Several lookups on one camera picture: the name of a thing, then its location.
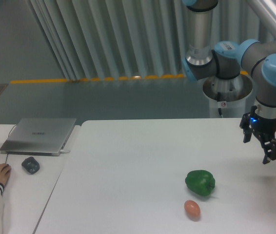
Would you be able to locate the black mouse cable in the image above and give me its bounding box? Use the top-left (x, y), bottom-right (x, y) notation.
top-left (0, 123), bottom-right (18, 165)

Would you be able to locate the silver closed laptop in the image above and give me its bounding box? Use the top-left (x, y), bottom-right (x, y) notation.
top-left (0, 118), bottom-right (76, 156)

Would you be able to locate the black small controller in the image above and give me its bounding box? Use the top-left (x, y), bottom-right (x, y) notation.
top-left (21, 156), bottom-right (40, 175)

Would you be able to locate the green bell pepper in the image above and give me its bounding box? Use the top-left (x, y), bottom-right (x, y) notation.
top-left (185, 170), bottom-right (216, 196)

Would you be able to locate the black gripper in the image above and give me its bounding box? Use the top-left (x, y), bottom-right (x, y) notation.
top-left (239, 105), bottom-right (276, 164)

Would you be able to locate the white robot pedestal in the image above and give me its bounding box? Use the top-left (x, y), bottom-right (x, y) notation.
top-left (203, 74), bottom-right (253, 118)

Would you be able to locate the white side table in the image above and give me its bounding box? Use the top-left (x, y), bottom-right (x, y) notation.
top-left (0, 124), bottom-right (80, 234)

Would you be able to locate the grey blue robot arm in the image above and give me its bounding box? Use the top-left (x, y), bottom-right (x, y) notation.
top-left (182, 0), bottom-right (276, 164)

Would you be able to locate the brown egg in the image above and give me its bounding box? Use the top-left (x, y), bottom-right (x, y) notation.
top-left (184, 200), bottom-right (201, 218)

